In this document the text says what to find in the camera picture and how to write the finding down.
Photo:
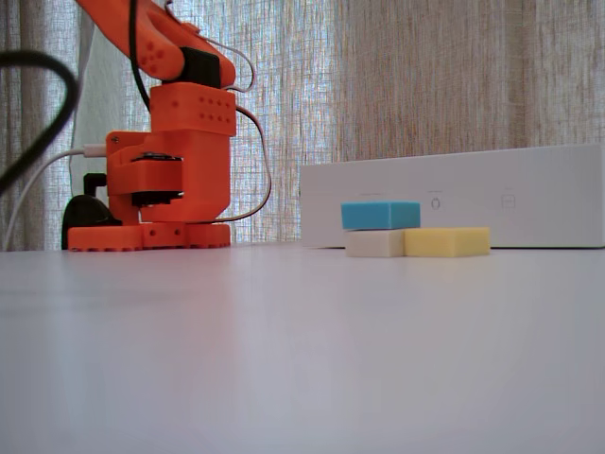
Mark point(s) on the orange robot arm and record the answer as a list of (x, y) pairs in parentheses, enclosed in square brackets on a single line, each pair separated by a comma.
[(189, 109)]

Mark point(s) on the orange robot base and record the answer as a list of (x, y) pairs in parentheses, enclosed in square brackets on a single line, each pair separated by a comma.
[(203, 179)]

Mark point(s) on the white foam cuboid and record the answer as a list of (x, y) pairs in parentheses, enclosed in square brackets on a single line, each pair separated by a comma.
[(373, 243)]

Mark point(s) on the blue foam cuboid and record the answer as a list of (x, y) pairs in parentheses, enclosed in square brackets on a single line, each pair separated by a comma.
[(378, 215)]

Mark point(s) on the yellow foam cuboid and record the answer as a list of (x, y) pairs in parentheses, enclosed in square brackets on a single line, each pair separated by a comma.
[(444, 243)]

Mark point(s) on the white cardboard bin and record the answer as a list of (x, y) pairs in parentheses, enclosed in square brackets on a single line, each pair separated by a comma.
[(543, 189)]

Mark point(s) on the black table clamp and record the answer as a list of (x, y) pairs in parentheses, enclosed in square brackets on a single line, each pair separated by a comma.
[(85, 213)]

